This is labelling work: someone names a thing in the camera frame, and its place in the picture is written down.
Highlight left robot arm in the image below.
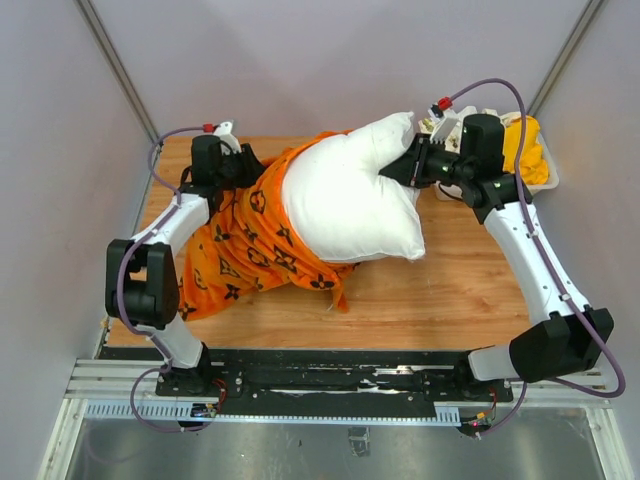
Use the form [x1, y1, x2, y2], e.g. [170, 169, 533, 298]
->
[105, 121, 265, 396]

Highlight right aluminium frame post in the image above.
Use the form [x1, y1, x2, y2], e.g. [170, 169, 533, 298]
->
[527, 0, 608, 116]

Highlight orange monogram pillowcase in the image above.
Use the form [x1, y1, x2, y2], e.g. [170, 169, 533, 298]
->
[178, 132, 356, 321]

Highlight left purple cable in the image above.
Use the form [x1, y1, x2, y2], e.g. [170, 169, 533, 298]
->
[116, 121, 221, 433]

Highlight aluminium frame post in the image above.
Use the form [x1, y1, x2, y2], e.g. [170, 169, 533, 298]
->
[74, 0, 164, 149]
[527, 0, 608, 116]

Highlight white patterned cloth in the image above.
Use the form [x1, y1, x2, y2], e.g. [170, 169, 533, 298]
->
[418, 106, 521, 153]

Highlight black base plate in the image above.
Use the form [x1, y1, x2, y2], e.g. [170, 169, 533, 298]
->
[156, 349, 513, 417]

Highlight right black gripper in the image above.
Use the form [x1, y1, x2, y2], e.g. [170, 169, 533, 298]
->
[380, 132, 473, 189]

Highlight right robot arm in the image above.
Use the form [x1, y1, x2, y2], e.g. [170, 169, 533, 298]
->
[380, 114, 614, 400]

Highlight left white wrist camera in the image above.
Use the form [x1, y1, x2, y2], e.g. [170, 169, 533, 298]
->
[213, 120, 237, 144]

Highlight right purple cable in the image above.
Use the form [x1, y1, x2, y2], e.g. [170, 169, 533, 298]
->
[441, 77, 627, 439]

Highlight left aluminium frame post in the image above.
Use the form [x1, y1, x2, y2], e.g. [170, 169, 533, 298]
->
[74, 0, 164, 149]

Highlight purple cable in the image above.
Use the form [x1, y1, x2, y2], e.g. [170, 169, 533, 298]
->
[116, 121, 221, 433]
[441, 77, 627, 439]

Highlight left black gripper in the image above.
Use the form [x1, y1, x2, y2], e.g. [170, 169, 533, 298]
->
[215, 143, 269, 190]

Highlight white pillow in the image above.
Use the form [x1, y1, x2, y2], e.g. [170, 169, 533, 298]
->
[281, 111, 426, 263]

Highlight white slotted cable duct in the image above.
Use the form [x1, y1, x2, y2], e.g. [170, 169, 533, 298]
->
[83, 402, 462, 427]

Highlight yellow cloth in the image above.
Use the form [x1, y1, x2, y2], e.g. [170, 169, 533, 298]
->
[500, 112, 549, 186]

